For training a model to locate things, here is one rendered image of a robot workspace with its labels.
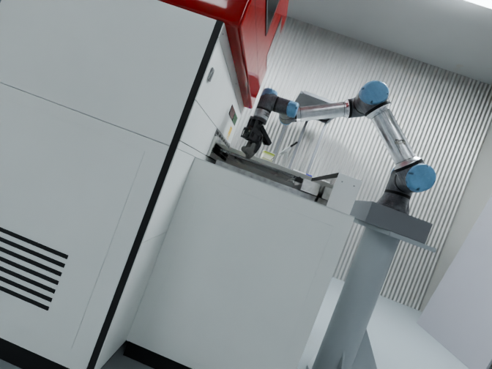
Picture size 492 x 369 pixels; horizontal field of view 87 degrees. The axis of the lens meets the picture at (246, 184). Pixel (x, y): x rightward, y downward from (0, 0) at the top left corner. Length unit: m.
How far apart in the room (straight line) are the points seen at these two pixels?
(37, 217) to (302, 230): 0.86
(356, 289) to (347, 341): 0.24
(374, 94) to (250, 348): 1.15
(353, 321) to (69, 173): 1.32
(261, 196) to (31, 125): 0.77
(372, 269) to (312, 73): 3.09
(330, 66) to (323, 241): 3.36
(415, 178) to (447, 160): 3.14
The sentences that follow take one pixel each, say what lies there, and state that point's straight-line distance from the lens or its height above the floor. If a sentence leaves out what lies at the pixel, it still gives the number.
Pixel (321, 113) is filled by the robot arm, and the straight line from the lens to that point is 1.45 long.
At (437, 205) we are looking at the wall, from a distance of 4.36.
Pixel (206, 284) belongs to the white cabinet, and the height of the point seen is 0.39.
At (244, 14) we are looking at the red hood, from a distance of 0.93.
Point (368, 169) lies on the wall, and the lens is 3.94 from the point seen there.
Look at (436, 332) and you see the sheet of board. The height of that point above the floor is 0.06.
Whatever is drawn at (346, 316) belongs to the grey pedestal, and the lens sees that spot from 1.47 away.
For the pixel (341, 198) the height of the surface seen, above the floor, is 0.87.
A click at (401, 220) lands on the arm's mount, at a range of 1.34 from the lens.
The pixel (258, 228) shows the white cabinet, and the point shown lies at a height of 0.66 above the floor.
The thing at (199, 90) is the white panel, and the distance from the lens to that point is 0.84.
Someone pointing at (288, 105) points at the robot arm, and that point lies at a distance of 1.31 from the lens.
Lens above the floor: 0.80
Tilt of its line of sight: 1 degrees down
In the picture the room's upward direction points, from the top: 21 degrees clockwise
